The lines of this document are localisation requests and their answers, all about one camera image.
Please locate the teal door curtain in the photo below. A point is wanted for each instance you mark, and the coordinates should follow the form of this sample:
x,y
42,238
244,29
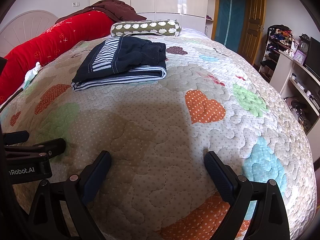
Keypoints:
x,y
230,22

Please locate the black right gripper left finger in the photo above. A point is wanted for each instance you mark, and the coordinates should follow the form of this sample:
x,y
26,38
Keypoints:
x,y
77,191

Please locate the black television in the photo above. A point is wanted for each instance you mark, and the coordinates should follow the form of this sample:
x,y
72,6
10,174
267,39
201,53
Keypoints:
x,y
312,61

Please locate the white shelving unit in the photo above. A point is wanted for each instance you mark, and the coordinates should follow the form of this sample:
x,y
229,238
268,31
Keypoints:
x,y
299,88

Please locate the white bed headboard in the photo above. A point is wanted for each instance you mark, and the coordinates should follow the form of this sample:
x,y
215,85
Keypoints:
x,y
24,27

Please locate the green white dotted pillow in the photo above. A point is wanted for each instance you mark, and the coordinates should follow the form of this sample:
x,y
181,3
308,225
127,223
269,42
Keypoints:
x,y
157,27

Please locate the small table clock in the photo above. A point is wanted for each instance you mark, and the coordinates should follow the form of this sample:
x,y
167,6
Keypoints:
x,y
304,43

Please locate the long red bolster pillow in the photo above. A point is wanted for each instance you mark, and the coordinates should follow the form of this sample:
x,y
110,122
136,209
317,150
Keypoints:
x,y
48,46

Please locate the dark maroon blanket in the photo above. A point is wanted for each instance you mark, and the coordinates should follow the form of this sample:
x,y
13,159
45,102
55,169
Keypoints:
x,y
116,10

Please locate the wooden door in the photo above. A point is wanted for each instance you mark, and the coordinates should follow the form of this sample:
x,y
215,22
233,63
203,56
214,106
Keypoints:
x,y
252,30

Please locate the dark navy striped pants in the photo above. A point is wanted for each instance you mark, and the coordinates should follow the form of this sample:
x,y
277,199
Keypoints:
x,y
121,60

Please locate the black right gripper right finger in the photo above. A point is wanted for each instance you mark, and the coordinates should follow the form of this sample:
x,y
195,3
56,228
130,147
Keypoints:
x,y
269,220

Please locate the heart patterned quilt bedspread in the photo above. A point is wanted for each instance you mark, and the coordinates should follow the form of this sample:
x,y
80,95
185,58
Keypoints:
x,y
158,133

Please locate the white mint cloth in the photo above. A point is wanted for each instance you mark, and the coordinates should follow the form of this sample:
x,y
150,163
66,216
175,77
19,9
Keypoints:
x,y
31,74

